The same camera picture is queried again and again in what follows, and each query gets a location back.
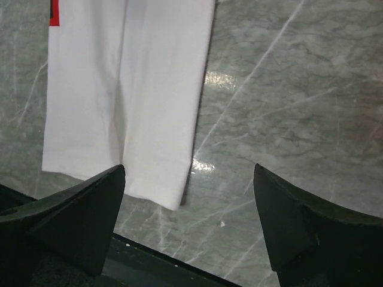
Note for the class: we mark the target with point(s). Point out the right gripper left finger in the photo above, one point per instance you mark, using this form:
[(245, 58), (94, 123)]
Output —
[(75, 224)]

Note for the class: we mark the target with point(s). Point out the black base beam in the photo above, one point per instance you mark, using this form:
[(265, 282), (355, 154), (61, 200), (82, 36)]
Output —
[(127, 264)]

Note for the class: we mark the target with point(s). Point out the white t shirt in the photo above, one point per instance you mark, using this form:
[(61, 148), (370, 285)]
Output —
[(123, 87)]

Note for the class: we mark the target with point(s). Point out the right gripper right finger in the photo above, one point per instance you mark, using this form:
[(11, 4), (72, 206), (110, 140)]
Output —
[(313, 242)]

